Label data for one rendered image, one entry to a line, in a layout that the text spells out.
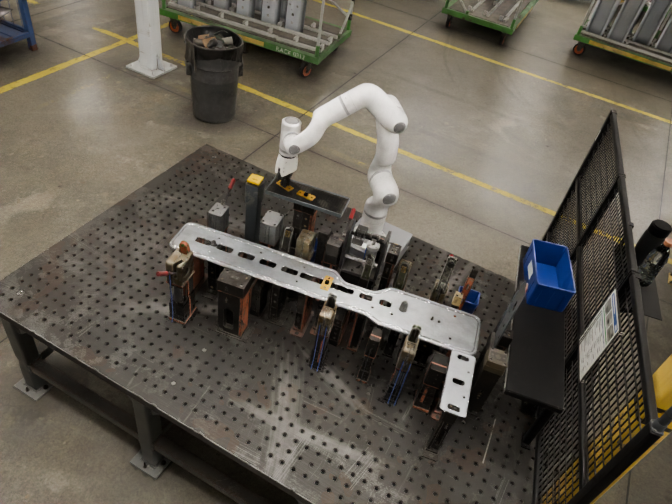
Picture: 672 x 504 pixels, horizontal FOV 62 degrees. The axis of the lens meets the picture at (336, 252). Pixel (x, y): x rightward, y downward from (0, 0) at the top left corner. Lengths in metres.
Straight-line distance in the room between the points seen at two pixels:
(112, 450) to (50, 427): 0.34
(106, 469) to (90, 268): 0.96
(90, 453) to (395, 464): 1.54
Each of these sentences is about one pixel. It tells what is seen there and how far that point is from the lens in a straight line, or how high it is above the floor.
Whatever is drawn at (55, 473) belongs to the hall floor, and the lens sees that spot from 3.10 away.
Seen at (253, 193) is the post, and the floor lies 1.10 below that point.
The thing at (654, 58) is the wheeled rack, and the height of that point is 0.28.
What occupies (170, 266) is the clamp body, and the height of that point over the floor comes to 1.05.
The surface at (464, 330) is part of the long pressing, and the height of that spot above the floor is 1.00.
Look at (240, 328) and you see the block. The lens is 2.48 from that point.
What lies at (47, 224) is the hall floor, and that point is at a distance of 4.27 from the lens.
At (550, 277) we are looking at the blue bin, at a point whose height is 1.03.
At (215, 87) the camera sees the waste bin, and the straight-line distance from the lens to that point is 5.07.
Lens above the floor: 2.70
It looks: 42 degrees down
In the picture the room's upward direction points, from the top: 11 degrees clockwise
